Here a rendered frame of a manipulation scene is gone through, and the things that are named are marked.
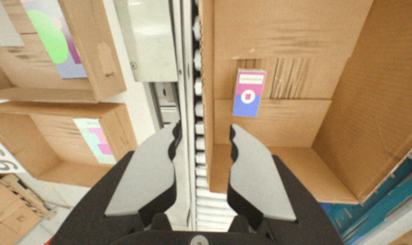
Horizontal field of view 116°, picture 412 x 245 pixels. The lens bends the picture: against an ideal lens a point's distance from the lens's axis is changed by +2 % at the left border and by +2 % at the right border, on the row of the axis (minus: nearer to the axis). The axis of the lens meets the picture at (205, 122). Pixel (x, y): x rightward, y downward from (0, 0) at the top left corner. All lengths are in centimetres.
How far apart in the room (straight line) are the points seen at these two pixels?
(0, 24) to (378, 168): 82
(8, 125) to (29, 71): 20
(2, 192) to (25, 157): 321
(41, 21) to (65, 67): 9
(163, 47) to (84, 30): 14
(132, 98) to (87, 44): 15
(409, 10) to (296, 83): 16
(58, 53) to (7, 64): 22
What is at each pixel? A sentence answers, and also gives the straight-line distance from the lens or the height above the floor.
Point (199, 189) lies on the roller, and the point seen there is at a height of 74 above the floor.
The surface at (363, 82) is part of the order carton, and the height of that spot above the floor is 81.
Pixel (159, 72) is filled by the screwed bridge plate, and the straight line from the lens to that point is 38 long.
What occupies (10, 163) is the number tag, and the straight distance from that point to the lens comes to 79.
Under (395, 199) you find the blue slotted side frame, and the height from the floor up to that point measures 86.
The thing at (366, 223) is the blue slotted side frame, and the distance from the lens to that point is 63.
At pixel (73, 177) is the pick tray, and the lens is 72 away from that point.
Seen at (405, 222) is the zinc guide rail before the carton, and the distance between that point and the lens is 59.
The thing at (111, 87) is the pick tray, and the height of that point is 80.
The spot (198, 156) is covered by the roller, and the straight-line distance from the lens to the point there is 48.
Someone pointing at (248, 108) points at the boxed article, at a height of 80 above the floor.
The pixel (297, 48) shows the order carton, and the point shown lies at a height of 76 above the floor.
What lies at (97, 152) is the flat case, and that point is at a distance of 61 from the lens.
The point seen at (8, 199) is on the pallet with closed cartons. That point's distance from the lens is 404.
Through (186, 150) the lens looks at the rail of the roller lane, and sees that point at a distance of 47.
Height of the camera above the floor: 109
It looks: 61 degrees down
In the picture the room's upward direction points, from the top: 166 degrees counter-clockwise
